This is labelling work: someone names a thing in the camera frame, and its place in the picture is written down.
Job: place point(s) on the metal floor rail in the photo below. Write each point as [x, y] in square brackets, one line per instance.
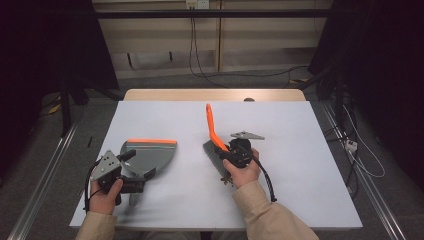
[377, 196]
[40, 190]

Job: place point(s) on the person's right hand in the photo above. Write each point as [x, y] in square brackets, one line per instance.
[245, 175]

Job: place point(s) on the white power strip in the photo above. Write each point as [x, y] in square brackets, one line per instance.
[350, 145]

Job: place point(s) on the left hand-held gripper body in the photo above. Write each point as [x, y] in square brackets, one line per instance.
[108, 165]

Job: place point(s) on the black curtain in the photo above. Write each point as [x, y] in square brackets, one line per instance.
[40, 50]
[390, 66]

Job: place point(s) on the black metal stand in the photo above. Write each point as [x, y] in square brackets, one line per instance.
[65, 113]
[339, 100]

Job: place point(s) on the small dark round object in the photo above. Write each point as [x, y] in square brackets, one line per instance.
[249, 99]

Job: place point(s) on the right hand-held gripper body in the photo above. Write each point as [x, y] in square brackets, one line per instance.
[240, 151]

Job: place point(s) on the wooden table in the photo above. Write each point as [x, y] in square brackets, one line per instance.
[200, 95]

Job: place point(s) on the grey dustpan with orange lip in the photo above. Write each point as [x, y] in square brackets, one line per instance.
[153, 156]

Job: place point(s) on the white wall socket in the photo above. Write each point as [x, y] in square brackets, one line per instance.
[196, 4]

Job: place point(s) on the person's left hand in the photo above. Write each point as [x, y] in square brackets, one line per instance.
[103, 204]

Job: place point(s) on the black horizontal bar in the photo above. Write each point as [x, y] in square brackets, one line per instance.
[233, 13]

